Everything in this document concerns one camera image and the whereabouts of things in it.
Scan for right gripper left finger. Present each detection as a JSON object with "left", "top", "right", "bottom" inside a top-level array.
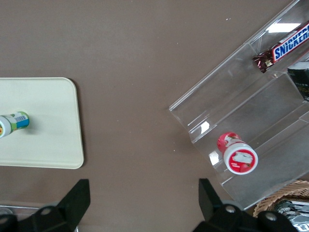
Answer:
[{"left": 0, "top": 178, "right": 91, "bottom": 232}]

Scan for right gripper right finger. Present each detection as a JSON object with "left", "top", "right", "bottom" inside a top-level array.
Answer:
[{"left": 192, "top": 178, "right": 294, "bottom": 232}]

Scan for green gum bottle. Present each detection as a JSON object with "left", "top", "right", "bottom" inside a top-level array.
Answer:
[{"left": 0, "top": 111, "right": 30, "bottom": 139}]

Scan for red gum bottle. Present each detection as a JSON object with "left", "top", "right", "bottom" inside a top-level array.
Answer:
[{"left": 216, "top": 131, "right": 259, "bottom": 175}]

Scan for cream plastic tray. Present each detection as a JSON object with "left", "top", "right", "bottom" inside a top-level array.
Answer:
[{"left": 0, "top": 77, "right": 85, "bottom": 170}]

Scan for wicker basket with foil trays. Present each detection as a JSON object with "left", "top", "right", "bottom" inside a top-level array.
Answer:
[{"left": 252, "top": 179, "right": 309, "bottom": 218}]

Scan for stacked foil trays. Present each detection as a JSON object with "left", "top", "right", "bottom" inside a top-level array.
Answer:
[{"left": 275, "top": 199, "right": 309, "bottom": 232}]

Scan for clear acrylic stepped stand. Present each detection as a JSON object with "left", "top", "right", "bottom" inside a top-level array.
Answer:
[{"left": 169, "top": 0, "right": 309, "bottom": 211}]

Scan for small black box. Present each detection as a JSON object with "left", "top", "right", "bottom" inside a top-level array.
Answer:
[{"left": 287, "top": 61, "right": 309, "bottom": 102}]

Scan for Snickers bar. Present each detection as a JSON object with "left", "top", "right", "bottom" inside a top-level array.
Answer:
[{"left": 252, "top": 21, "right": 309, "bottom": 74}]

